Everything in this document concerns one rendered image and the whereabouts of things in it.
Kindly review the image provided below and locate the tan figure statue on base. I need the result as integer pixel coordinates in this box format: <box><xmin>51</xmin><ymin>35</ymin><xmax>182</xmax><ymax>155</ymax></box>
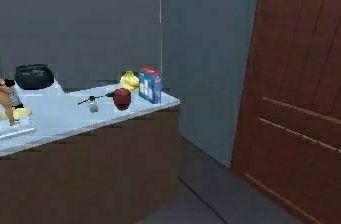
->
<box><xmin>0</xmin><ymin>60</ymin><xmax>36</xmax><ymax>142</ymax></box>

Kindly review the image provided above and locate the blue and red box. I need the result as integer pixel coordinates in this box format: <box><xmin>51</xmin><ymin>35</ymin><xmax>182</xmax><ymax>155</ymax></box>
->
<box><xmin>138</xmin><ymin>66</ymin><xmax>163</xmax><ymax>105</ymax></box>

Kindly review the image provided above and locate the dark red apple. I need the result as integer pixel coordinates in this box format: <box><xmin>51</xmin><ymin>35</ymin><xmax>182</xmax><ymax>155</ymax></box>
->
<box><xmin>112</xmin><ymin>87</ymin><xmax>132</xmax><ymax>111</ymax></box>

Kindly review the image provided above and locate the brown counter with white top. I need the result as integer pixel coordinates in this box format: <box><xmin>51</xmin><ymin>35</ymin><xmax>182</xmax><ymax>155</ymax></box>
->
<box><xmin>0</xmin><ymin>81</ymin><xmax>181</xmax><ymax>224</ymax></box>

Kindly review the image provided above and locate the brown wooden cupboard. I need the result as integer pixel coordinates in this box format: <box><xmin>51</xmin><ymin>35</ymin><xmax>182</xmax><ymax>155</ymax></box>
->
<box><xmin>230</xmin><ymin>0</ymin><xmax>341</xmax><ymax>224</ymax></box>

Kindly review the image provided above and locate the black round pot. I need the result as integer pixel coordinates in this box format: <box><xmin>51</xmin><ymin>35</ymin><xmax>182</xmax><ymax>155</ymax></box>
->
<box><xmin>14</xmin><ymin>63</ymin><xmax>55</xmax><ymax>91</ymax></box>

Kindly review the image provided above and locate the small grey bottle black handle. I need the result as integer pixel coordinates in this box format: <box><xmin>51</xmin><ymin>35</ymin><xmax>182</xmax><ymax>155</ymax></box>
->
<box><xmin>77</xmin><ymin>94</ymin><xmax>108</xmax><ymax>114</ymax></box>

